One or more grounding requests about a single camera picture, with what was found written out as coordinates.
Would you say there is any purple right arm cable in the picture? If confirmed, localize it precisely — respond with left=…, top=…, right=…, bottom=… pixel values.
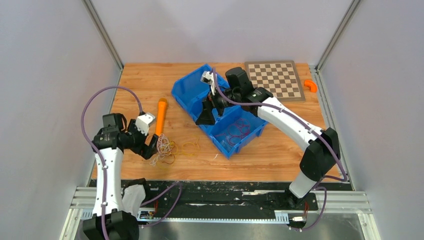
left=210, top=67, right=349, bottom=232

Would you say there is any orange curved piece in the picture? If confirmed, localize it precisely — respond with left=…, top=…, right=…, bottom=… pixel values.
left=304, top=79, right=318, bottom=93

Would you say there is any blue plastic compartment bin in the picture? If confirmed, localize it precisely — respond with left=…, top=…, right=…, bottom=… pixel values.
left=171, top=63, right=270, bottom=161

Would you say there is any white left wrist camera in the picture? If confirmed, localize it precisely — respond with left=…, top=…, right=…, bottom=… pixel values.
left=135, top=112, right=156, bottom=136

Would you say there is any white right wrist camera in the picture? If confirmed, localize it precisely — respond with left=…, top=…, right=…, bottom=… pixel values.
left=200, top=71, right=215, bottom=85

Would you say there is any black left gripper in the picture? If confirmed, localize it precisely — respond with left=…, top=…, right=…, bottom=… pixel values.
left=123, top=119, right=158, bottom=159

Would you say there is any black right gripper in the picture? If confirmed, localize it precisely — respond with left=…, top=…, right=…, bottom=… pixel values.
left=196, top=83, right=241, bottom=125

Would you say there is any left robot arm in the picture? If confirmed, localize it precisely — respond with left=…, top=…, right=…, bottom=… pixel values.
left=82, top=112, right=159, bottom=240

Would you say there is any orange cylindrical toy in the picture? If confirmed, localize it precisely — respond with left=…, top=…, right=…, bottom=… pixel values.
left=155, top=98, right=168, bottom=136

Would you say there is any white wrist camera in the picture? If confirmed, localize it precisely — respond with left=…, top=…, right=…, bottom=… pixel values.
left=135, top=112, right=156, bottom=136
left=200, top=71, right=215, bottom=85

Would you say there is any wooden chessboard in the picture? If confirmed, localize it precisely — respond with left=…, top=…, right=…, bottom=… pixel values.
left=244, top=60, right=305, bottom=102

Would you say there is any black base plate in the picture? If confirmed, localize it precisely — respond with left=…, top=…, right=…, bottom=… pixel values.
left=89, top=179, right=354, bottom=221

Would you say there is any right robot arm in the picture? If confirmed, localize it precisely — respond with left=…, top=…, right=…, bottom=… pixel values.
left=195, top=67, right=340, bottom=209

